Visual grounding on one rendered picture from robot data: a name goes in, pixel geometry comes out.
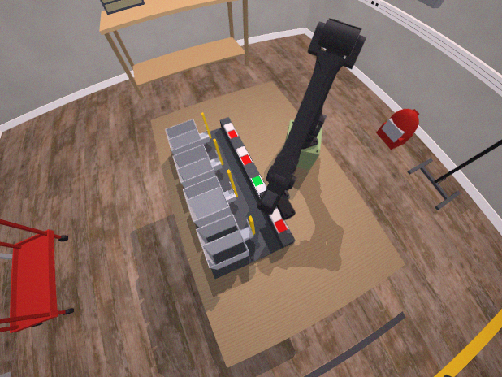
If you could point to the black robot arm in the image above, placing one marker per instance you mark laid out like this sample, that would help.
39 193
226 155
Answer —
338 38

